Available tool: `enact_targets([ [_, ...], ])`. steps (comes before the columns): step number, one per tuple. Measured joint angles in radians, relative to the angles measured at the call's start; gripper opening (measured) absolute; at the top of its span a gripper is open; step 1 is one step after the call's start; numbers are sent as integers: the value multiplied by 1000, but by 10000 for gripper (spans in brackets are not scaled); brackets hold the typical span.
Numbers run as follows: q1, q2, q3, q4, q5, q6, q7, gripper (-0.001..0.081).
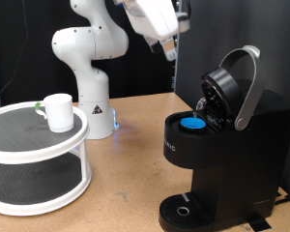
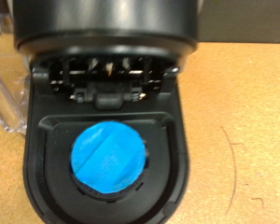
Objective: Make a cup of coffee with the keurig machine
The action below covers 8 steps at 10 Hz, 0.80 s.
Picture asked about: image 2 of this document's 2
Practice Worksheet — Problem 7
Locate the blue-lidded coffee pod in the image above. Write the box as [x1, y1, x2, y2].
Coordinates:
[70, 120, 147, 200]

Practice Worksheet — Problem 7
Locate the black Keurig coffee machine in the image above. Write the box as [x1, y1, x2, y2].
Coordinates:
[12, 0, 200, 224]

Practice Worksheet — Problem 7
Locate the clear plastic water tank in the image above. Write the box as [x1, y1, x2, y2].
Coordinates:
[0, 12, 28, 135]

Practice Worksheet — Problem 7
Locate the dark grey partition panel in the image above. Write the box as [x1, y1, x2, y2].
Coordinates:
[197, 0, 280, 45]

